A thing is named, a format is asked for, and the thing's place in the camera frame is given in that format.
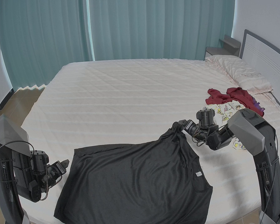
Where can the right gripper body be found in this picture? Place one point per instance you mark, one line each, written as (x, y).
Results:
(190, 127)

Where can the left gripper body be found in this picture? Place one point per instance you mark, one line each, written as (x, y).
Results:
(57, 170)

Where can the black T-shirt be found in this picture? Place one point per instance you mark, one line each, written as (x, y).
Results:
(130, 183)

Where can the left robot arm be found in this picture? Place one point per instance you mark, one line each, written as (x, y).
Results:
(4, 195)

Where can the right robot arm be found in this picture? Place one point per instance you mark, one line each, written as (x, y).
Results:
(266, 134)

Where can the white printed pyjama top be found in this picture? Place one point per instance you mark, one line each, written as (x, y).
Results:
(224, 111)

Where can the dark red garment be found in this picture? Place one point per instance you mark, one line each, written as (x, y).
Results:
(242, 97)

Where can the bed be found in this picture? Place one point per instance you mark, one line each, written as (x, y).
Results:
(130, 97)

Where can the purple garment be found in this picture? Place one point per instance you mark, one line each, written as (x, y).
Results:
(257, 105)

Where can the pale pink pillow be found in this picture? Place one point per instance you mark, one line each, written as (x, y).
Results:
(242, 73)

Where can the grey bedside table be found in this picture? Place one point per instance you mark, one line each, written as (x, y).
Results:
(215, 51)

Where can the blue-green curtain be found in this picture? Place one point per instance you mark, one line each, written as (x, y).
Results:
(44, 31)
(154, 20)

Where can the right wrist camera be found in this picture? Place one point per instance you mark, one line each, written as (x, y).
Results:
(199, 115)

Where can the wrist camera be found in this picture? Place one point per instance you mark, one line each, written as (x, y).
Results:
(199, 115)
(46, 159)

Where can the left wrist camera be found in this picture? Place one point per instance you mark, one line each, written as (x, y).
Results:
(46, 159)

